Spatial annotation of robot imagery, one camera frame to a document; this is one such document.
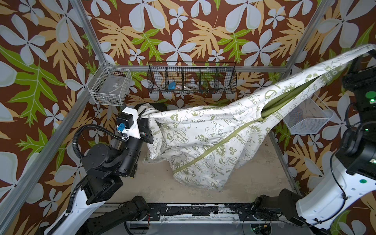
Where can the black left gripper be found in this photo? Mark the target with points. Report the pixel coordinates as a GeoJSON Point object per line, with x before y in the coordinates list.
{"type": "Point", "coordinates": [140, 122]}

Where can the white mesh basket right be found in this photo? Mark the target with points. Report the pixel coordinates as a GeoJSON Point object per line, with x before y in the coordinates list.
{"type": "Point", "coordinates": [309, 117]}

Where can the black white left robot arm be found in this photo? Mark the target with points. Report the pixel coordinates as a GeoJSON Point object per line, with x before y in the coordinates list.
{"type": "Point", "coordinates": [105, 166]}

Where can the black wire shelf basket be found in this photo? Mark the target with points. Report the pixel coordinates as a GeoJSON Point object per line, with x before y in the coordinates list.
{"type": "Point", "coordinates": [211, 77]}

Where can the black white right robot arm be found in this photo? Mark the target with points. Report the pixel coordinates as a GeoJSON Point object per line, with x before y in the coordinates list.
{"type": "Point", "coordinates": [352, 168]}

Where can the blue object in basket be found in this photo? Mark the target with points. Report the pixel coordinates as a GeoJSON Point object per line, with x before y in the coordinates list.
{"type": "Point", "coordinates": [172, 86]}

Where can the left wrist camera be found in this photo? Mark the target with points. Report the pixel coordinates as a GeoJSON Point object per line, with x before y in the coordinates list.
{"type": "Point", "coordinates": [127, 124]}

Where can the white wire basket left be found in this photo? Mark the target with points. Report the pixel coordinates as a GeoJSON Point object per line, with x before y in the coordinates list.
{"type": "Point", "coordinates": [109, 85]}

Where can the white green printed jacket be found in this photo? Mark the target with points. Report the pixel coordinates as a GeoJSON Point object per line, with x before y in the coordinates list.
{"type": "Point", "coordinates": [205, 144]}

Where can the larger tape roll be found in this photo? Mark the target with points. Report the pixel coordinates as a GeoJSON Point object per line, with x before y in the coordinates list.
{"type": "Point", "coordinates": [191, 87]}

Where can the black plastic case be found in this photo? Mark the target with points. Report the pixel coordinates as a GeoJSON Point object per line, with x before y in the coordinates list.
{"type": "Point", "coordinates": [158, 106]}

